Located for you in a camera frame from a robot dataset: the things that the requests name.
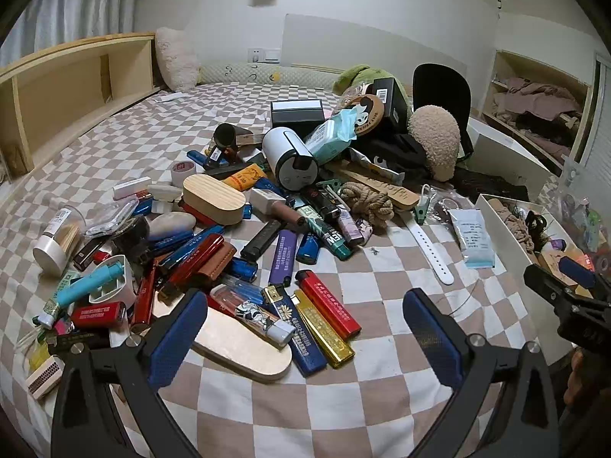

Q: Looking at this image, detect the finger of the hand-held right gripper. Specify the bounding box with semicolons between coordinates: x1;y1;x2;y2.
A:
558;256;598;291
524;263;576;311

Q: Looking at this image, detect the white watch strap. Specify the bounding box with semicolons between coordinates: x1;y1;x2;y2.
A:
400;210;455;286

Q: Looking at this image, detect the green tube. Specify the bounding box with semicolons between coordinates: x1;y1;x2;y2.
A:
32;296;63;330

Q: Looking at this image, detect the beige fleece hat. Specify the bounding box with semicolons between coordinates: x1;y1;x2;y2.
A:
407;104;461;182

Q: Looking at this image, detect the black chair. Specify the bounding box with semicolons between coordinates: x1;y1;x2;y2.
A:
413;63;474;164

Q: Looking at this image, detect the brown disc in clear bag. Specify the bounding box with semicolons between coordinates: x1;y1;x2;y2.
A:
430;191;478;223

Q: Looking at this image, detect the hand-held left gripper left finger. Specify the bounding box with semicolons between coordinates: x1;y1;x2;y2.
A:
50;287;209;458

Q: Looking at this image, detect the person's right hand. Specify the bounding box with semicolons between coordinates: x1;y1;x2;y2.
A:
562;349;603;408

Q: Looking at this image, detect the clear bag of trinkets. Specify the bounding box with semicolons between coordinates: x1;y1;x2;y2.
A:
556;157;611;268

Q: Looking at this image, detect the brown leather case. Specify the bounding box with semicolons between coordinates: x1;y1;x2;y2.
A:
188;241;238;292

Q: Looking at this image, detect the engraved wooden paddle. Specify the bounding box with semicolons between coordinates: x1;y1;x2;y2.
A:
329;160;421;211

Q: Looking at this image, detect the wooden headboard shelf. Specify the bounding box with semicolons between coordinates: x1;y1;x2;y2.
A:
0;33;160;183

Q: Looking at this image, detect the oval wooden box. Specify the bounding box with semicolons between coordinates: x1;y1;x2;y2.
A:
183;174;246;226

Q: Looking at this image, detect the black wig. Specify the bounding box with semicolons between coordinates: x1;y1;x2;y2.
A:
525;210;560;251

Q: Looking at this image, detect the white wall socket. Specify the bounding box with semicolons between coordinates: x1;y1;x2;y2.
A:
247;48;282;64

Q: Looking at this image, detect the white tape roll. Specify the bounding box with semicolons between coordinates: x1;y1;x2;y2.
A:
169;160;196;187

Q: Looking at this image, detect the round wooden cartoon coaster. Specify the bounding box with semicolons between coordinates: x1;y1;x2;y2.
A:
341;95;386;140

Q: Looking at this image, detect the black cloth with eye print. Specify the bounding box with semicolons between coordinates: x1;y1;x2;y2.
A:
353;132;430;178

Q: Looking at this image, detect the grey oval pebble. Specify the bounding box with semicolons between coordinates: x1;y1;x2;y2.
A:
147;211;196;242

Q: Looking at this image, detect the knotted jute rope bundle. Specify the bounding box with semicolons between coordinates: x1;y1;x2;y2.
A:
339;182;395;229

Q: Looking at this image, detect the white drawer board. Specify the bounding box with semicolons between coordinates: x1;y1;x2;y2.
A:
465;117;554;201

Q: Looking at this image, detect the teal tissue packet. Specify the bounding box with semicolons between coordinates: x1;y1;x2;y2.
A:
304;107;364;164

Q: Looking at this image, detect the oval wooden lid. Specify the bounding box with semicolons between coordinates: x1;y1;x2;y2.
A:
192;305;293;383

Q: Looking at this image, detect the white medicine sachet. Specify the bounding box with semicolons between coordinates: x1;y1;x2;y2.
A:
448;208;496;269

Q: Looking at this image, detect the gold metallic lighter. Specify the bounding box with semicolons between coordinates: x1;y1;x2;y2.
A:
292;289;356;369

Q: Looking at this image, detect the toothpick jar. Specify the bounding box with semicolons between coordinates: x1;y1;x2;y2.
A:
32;206;87;277

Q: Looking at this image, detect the pile of assorted lighters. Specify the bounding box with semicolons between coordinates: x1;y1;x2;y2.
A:
71;150;364;377

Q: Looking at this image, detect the black box with barcode label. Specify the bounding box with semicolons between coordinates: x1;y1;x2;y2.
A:
372;77;412;135

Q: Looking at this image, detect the green clothespin with cord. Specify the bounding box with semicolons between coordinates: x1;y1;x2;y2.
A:
414;185;438;224

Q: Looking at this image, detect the white storage box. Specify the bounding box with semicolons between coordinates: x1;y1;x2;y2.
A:
475;193;611;368

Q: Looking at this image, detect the black cone cup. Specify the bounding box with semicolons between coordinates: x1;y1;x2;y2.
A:
213;123;254;152

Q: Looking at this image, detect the brown cylinder tube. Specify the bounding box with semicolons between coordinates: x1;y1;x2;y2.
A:
267;199;306;228

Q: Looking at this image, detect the green plush toy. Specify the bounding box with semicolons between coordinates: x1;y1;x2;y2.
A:
333;64;398;98

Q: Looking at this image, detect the white cylindrical device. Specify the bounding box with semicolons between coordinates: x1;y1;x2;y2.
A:
262;126;320;190

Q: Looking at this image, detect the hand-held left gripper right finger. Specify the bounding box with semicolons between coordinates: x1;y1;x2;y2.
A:
402;287;560;458

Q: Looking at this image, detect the small white printed box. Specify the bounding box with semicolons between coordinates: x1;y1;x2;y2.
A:
249;187;287;215

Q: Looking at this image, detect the white ridged striker box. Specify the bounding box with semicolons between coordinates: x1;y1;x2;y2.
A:
25;360;65;400

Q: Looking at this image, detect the clear plastic bag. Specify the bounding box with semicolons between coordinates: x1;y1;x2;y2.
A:
86;198;139;238

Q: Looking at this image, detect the small white rectangular box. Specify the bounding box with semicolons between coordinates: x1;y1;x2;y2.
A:
113;176;152;201

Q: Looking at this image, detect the black box with white stripe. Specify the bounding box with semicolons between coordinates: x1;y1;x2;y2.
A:
270;100;325;137

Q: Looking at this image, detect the white fluffy pillow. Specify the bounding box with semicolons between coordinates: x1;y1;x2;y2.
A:
155;27;201;91

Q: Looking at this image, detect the teal tube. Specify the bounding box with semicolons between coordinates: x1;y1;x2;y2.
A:
57;264;124;308

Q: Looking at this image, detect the open wardrobe shelf with clothes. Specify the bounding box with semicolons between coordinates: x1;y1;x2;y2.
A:
482;50;597;177

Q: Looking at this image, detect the grey curtain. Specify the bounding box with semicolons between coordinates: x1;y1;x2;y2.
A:
0;0;140;68

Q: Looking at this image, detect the long printed bolster pillow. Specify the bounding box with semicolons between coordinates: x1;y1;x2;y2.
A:
198;62;345;89

